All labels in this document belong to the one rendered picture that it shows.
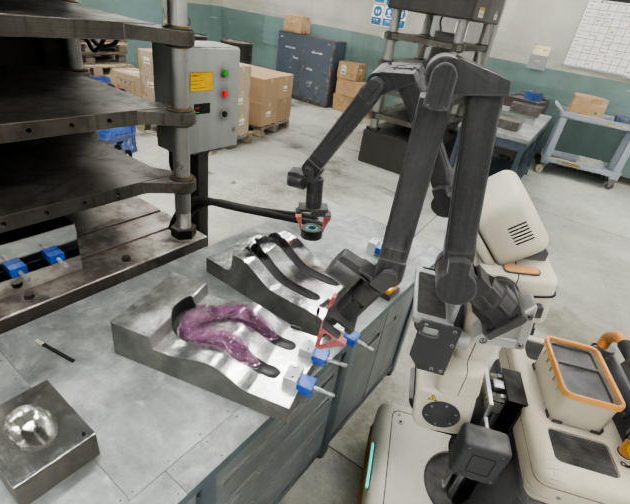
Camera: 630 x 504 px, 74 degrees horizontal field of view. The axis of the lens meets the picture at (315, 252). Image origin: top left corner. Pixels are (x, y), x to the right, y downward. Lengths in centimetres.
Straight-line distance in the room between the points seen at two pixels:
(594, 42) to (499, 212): 651
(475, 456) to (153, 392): 84
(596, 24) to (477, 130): 667
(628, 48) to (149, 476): 719
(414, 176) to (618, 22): 671
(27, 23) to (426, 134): 106
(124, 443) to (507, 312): 85
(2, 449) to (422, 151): 95
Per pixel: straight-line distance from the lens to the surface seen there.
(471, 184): 79
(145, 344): 115
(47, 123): 143
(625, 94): 743
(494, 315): 90
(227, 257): 150
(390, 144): 527
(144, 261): 163
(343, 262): 88
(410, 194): 79
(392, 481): 168
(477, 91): 74
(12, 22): 140
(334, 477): 197
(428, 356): 114
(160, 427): 108
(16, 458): 103
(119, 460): 106
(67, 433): 103
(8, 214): 147
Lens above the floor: 167
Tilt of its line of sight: 31 degrees down
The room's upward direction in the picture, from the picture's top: 9 degrees clockwise
